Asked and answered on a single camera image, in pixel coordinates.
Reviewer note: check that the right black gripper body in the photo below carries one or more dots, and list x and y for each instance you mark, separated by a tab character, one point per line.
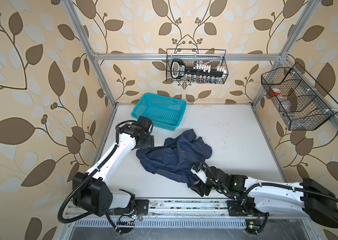
205	187

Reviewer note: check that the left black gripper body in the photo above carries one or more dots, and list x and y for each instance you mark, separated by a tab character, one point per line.
147	142

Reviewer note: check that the dark blue denim trousers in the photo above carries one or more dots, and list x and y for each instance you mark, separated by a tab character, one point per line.
176	157

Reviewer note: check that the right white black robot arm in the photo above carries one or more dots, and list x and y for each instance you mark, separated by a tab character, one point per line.
260	199

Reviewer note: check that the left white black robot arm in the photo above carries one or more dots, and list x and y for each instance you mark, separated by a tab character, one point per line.
90	189

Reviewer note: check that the teal plastic basket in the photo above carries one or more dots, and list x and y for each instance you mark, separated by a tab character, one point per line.
165	112

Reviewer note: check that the black socket tool set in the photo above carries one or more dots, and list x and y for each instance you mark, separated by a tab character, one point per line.
198	73

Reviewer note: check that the red capped clear container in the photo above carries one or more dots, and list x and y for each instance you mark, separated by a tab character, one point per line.
275	92

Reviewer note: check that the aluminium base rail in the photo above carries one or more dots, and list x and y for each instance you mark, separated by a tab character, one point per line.
190	213

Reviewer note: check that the back black wire basket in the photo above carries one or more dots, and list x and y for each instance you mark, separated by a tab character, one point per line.
203	56

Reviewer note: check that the black wire basket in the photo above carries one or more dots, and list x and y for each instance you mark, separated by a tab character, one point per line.
305	104
203	56

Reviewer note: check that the right black wire basket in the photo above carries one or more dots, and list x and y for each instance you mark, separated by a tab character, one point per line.
305	104

